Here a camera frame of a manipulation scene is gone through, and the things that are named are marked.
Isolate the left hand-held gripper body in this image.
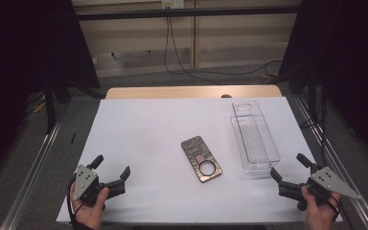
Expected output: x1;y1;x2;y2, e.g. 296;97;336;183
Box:
73;164;109;206

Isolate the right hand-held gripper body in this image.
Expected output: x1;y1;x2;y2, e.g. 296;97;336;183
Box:
296;166;362;212

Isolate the clear plastic container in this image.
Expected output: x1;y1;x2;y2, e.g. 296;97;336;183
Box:
230;100;282;176

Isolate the person's left hand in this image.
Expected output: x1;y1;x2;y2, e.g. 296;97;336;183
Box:
69;181;110;230

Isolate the person's right hand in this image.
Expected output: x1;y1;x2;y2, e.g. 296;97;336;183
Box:
301;185;342;230

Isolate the white board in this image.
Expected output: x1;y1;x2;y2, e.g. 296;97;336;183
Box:
56;97;343;224

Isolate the black metal stand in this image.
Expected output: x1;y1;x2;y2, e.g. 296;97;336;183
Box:
42;75;73;135

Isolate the wooden table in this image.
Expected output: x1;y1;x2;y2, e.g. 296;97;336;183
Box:
104;84;283;100

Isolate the black curtain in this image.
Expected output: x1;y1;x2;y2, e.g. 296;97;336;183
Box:
0;0;101;185
279;0;368;169

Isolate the black horizontal bar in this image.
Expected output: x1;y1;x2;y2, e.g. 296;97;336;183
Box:
75;5;301;21

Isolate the left hand-held gripper cable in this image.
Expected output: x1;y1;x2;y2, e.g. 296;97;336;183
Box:
66;176;87;230

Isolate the hand-held gripper cable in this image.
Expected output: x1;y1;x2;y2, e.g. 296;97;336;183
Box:
66;176;87;230
327;195;342;223

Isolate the right hand-held gripper cable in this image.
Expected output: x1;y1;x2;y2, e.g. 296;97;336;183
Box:
327;195;342;223

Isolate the metal floor rail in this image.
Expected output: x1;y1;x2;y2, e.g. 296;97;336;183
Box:
0;104;70;230
291;95;368;230

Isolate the yellow cable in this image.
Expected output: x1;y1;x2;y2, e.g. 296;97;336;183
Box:
25;91;47;115

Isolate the black wall cable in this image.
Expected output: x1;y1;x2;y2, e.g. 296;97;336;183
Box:
163;17;220;86
169;17;284;77

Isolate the white wall outlet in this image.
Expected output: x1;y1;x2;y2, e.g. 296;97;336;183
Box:
161;0;185;10

